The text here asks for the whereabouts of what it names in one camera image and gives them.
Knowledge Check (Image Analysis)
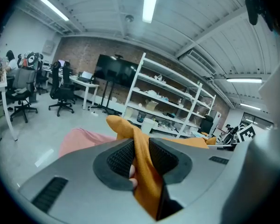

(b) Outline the open cardboard box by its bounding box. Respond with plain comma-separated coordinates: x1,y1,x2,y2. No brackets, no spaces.
145,99,159,112

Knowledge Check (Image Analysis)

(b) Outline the pink padded armchair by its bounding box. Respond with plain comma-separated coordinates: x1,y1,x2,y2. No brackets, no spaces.
58,128,117,158

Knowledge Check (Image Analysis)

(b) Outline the black head-mounted camera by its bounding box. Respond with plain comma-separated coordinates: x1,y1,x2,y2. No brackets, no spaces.
244,0,275,32

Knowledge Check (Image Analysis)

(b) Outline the orange cushion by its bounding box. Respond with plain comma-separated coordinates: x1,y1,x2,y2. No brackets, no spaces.
106,115,217,220

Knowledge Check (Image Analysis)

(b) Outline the white air conditioner unit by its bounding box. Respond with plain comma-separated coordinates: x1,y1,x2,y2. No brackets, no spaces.
178,49,217,76

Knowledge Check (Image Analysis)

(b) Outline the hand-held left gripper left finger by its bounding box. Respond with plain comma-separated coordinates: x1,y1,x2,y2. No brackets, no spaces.
18,138,156,224

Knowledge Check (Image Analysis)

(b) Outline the white wall panel box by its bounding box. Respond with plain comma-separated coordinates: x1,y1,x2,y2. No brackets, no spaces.
42,40,56,55

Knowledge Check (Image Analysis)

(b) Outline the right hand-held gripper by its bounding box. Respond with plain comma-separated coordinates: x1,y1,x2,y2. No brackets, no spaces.
217,123,257,151

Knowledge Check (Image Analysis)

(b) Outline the tall white bin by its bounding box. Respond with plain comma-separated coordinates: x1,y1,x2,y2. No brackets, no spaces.
141,117,156,135

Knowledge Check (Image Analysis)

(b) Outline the cartoon print chair cover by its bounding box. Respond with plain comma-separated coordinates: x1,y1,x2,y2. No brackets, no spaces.
17,51,44,69

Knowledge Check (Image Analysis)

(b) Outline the long ceiling light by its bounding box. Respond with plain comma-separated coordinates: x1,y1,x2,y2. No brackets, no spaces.
40,0,70,22
239,103,262,111
142,0,161,24
226,77,263,84

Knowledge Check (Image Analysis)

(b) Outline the grey back office chair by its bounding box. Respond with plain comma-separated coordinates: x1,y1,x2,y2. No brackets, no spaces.
5,68,39,123

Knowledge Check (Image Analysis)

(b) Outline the person's left hand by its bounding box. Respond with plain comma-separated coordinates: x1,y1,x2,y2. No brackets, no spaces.
128,164,139,189

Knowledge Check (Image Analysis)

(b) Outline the black television screen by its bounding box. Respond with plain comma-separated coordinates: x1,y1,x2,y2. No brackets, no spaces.
87,54,140,115

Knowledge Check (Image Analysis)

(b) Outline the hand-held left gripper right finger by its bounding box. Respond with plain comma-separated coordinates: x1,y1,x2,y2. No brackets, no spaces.
149,138,235,221

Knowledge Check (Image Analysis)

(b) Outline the black high-back office chair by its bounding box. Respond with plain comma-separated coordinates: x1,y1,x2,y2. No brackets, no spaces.
48,61,77,117

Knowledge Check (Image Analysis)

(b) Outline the white cabinet with red mark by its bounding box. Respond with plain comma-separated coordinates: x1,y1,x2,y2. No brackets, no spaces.
211,111,223,137

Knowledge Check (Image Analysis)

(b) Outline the open grey laptop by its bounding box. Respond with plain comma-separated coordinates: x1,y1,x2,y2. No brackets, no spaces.
78,70,94,83

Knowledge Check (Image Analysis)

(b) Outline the white shelving unit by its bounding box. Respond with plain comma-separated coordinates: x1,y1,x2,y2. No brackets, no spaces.
121,52,217,139

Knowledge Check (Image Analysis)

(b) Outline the black wire waste basket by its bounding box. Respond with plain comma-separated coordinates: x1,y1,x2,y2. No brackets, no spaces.
136,111,147,124

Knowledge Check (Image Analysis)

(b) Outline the black chair with orange pad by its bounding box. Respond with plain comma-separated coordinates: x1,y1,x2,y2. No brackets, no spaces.
199,115,214,135

